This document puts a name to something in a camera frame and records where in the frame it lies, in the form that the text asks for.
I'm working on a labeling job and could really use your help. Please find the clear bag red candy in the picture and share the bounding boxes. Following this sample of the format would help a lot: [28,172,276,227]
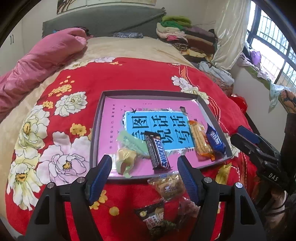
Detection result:
[178,197,200,223]

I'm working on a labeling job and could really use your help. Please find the blue Oreo packet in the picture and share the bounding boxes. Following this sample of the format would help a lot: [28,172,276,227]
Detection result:
[206,124,226,154]

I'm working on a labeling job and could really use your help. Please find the dark Snickers bar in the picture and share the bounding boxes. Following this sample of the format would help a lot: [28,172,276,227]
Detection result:
[144,131,171,170]

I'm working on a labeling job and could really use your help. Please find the clear bag peanut snack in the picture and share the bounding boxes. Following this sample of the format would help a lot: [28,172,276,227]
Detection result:
[147,172,185,201]

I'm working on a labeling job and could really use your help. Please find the yellow wafer snack packet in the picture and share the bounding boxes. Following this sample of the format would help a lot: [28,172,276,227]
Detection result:
[215,162,232,185]

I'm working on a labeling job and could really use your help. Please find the orange wrapped cracker pack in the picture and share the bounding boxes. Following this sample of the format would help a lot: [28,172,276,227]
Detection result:
[188,120,216,161]

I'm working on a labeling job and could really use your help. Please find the green wrapped pastry snack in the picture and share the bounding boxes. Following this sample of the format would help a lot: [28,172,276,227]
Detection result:
[115,130,150,178]

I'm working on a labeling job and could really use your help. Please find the green bean snack packet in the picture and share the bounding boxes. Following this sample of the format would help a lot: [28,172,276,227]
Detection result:
[134,201,177,240]

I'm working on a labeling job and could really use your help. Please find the red floral blanket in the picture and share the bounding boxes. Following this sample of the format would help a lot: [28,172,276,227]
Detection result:
[5,57,256,240]

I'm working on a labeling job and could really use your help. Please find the pink and blue book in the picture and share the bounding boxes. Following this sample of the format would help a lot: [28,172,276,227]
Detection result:
[93,96,228,179]

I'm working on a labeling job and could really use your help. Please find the grey cardboard tray box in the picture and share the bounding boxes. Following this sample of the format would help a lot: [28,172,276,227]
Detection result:
[90,90,233,182]

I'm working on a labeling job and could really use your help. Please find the clothes on window sill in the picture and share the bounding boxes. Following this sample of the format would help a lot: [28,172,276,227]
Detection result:
[236,52,295,114]

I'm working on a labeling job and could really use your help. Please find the barred window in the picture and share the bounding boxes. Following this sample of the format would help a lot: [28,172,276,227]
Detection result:
[245,1,295,88]

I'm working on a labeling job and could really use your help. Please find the stack of folded clothes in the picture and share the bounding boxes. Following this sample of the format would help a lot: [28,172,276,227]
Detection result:
[156,15,218,63]

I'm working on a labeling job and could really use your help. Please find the cream satin curtain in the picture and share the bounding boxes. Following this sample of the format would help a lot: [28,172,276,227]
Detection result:
[213,0,251,70]

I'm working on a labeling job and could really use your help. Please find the beige bed sheet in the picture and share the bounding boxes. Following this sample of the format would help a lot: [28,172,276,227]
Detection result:
[1,37,193,217]

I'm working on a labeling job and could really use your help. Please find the pink quilt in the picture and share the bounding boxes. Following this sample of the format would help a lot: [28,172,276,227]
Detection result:
[1,28,87,120]

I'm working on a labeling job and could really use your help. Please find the blue patterned pillow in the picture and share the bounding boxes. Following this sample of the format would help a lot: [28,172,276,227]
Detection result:
[113,32,144,39]

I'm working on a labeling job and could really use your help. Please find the white glossy wardrobe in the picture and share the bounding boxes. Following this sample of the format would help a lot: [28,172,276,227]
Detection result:
[0,20,28,75]

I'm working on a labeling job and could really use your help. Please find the grey headboard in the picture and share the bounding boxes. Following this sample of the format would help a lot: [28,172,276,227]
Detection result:
[42,5,166,38]

